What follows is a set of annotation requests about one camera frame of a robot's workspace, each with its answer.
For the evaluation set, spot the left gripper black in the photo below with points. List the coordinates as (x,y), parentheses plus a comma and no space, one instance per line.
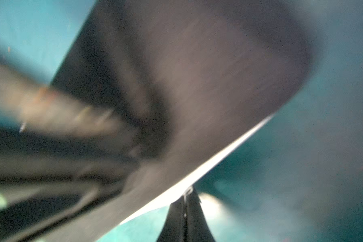
(68,154)

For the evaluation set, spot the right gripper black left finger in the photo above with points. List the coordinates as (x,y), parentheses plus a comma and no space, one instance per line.
(175,224)

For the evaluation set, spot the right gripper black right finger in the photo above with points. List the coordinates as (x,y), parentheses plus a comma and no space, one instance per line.
(197,229)

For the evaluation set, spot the black grey zippered umbrella case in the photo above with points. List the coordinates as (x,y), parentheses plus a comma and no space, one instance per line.
(222,69)

